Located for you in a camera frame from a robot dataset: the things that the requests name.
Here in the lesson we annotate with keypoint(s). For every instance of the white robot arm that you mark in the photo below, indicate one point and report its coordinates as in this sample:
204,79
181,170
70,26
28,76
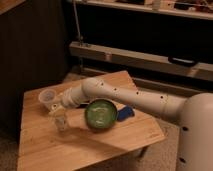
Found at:
194,114

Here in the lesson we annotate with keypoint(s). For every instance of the metal rod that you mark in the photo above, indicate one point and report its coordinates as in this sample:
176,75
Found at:
80,39

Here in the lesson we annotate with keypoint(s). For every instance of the green bowl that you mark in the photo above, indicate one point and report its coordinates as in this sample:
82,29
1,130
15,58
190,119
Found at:
100,114

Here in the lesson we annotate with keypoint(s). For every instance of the clear plastic bottle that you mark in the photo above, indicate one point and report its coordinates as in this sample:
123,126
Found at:
60,120

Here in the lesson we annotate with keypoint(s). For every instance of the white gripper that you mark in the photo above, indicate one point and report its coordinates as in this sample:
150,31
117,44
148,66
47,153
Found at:
56,107

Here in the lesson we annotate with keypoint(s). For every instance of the clear plastic cup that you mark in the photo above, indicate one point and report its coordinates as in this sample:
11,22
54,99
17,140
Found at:
46,97

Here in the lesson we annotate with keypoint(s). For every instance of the wooden table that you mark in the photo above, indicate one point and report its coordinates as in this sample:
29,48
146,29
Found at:
43,148

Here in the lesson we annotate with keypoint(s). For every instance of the blue object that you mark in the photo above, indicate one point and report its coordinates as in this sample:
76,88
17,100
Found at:
125,113

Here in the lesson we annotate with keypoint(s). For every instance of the black handle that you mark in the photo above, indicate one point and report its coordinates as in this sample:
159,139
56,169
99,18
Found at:
182,61

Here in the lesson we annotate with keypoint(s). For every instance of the wooden shelf rail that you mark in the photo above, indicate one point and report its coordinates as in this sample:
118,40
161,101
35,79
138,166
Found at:
140,60

